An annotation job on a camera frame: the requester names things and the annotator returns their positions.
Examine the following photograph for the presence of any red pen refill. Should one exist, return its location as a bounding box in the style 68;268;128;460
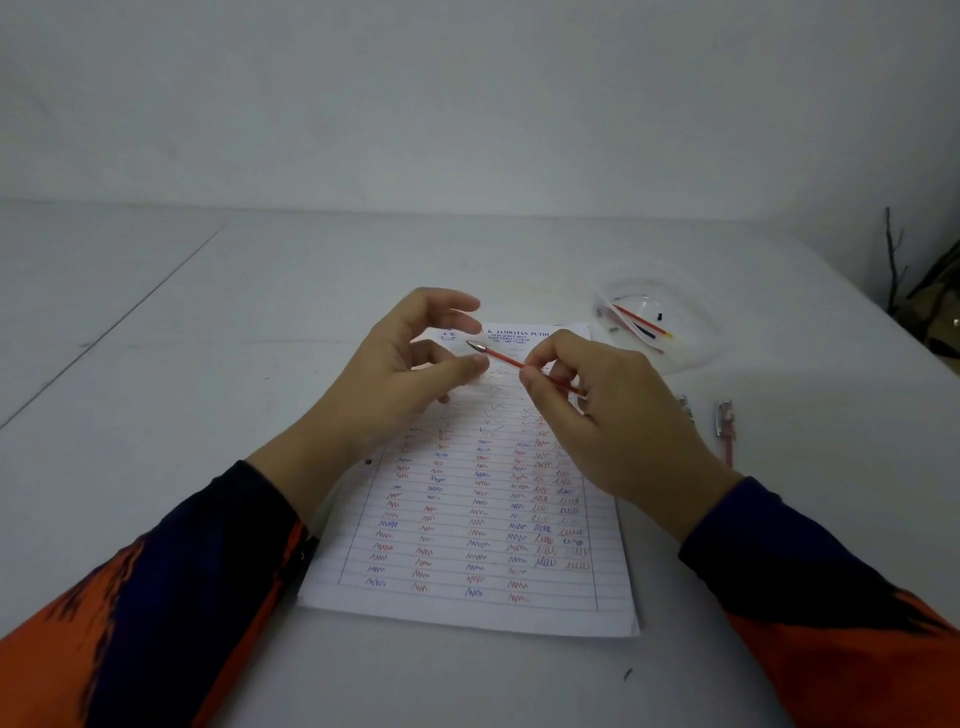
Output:
465;340;587;397

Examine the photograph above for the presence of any person's right forearm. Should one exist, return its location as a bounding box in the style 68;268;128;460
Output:
651;476;960;728

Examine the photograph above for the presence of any person's left hand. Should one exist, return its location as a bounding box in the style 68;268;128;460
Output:
311;287;491;460

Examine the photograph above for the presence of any brown dried plant pile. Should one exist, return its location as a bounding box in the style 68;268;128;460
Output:
896;238;960;376

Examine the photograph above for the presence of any red refill with yellow end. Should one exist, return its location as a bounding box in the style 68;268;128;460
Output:
612;303;674;339

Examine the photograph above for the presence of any person's left forearm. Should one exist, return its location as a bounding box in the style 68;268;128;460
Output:
0;423;376;728

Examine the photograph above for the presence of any dark bare twig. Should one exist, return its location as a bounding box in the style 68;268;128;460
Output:
882;207;909;314

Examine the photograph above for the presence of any lined paper sheet with scribbles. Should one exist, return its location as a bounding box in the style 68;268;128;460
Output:
297;322;641;639

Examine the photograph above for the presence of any person's right hand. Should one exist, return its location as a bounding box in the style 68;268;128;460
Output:
519;328;744;543

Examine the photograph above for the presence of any clear pink pen barrel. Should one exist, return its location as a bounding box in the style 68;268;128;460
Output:
715;399;738;468

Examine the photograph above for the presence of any clear plastic bowl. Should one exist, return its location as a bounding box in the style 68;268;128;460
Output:
591;262;726;374

